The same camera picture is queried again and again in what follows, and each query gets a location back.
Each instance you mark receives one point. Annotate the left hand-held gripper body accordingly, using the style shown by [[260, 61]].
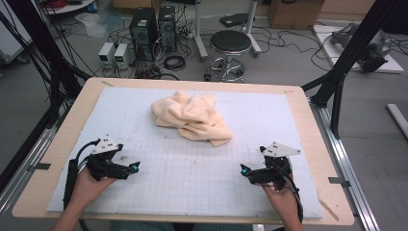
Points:
[[104, 160]]

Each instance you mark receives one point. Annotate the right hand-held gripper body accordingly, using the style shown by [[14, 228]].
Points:
[[272, 170]]

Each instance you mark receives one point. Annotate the peach terry towel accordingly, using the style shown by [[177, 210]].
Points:
[[192, 115]]

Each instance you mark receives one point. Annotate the person's right hand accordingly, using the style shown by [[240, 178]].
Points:
[[282, 200]]

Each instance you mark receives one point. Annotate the person's left hand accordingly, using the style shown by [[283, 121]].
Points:
[[85, 192]]

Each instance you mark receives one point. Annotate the white gridded foam mat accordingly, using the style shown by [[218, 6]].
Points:
[[192, 179]]

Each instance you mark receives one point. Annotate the person's legs in jeans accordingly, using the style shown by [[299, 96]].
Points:
[[144, 226]]

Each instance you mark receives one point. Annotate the grey tape piece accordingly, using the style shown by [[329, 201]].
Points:
[[338, 181], [41, 166]]

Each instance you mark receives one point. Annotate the white power supply unit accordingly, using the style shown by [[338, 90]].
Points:
[[106, 54], [122, 55]]

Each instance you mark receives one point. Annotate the black round stool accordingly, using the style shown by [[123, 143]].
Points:
[[230, 41]]

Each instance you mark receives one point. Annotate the large black computer tower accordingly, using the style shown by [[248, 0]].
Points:
[[142, 32]]

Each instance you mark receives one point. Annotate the white pipe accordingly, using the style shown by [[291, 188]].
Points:
[[397, 117]]

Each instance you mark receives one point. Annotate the clear plastic bag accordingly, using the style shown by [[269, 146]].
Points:
[[96, 24]]

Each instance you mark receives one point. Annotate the white desk leg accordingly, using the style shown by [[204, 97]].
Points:
[[251, 25], [199, 35]]

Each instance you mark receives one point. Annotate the slim black computer tower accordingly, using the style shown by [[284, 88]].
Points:
[[167, 29]]

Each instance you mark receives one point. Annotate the black flat device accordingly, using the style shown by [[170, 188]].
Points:
[[233, 20]]

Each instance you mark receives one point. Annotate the white round table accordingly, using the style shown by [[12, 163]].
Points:
[[72, 7]]

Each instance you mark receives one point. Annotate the white base board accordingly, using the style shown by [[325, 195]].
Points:
[[389, 65]]

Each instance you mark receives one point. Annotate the cardboard box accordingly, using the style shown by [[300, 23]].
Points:
[[295, 14]]

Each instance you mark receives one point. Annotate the aluminium rail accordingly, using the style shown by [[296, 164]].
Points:
[[346, 160], [29, 166]]

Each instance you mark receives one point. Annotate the black metal frame stand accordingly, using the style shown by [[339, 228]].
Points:
[[35, 35], [349, 54]]

